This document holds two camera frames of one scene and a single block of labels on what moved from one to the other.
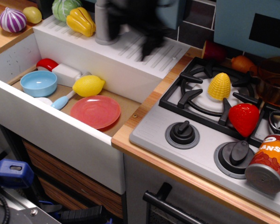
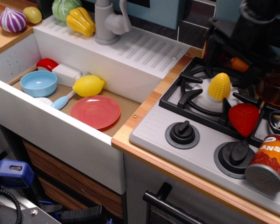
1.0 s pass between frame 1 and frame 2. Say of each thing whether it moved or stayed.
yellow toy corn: stayed
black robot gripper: moved
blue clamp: stayed
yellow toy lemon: stayed
